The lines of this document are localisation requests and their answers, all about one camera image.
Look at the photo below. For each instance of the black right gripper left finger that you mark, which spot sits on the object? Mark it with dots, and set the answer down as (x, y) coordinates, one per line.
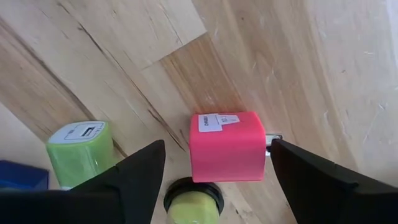
(133, 186)

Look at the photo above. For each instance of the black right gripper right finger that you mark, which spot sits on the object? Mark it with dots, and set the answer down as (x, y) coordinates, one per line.
(326, 196)

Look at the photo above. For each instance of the pink wall charger white label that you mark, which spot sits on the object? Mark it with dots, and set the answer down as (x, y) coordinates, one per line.
(227, 155)

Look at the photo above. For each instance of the blue plastic block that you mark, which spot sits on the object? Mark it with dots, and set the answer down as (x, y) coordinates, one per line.
(18, 174)

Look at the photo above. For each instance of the green wall charger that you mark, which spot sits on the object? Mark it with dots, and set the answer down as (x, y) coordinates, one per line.
(77, 161)

